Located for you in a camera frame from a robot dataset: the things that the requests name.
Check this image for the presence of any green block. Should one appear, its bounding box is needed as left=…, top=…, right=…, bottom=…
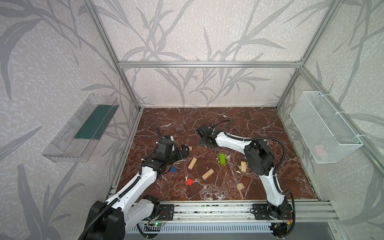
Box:
left=219, top=154, right=226, bottom=166

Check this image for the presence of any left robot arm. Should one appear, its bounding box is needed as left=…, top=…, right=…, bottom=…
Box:
left=79, top=136, right=190, bottom=240

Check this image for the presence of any red block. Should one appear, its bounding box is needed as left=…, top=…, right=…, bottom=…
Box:
left=187, top=179, right=194, bottom=186

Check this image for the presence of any small wood cube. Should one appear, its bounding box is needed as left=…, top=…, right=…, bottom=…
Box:
left=236, top=183, right=245, bottom=191

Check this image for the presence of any pink object in basket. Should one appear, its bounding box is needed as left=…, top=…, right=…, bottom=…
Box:
left=314, top=145, right=328, bottom=158

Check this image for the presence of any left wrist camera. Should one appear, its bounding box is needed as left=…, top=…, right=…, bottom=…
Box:
left=163, top=135, right=174, bottom=141

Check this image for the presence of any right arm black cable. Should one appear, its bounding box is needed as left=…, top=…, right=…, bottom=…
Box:
left=209, top=119, right=296, bottom=235

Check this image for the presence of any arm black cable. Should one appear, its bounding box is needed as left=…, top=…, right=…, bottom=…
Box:
left=209, top=119, right=296, bottom=235
left=78, top=125, right=163, bottom=240

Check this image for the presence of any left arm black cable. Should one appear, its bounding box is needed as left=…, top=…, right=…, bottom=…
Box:
left=78, top=125, right=163, bottom=240

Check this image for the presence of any clear plastic wall bin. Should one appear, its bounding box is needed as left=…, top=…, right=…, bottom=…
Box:
left=42, top=94, right=120, bottom=163

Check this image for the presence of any aluminium cage frame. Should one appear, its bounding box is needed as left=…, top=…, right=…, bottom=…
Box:
left=83, top=0, right=384, bottom=175

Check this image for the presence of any white wire basket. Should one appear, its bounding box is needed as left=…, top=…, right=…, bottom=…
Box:
left=290, top=91, right=364, bottom=164

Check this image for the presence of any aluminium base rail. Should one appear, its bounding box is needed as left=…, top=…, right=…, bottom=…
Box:
left=161, top=200, right=340, bottom=223

